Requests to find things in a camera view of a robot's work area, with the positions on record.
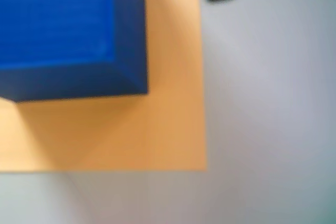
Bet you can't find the large blue cube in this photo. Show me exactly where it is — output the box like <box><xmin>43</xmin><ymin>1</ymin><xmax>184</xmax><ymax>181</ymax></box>
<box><xmin>0</xmin><ymin>0</ymin><xmax>150</xmax><ymax>103</ymax></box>

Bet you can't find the orange paper square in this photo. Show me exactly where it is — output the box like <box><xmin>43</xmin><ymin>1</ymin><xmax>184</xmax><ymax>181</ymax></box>
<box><xmin>0</xmin><ymin>0</ymin><xmax>210</xmax><ymax>174</ymax></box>

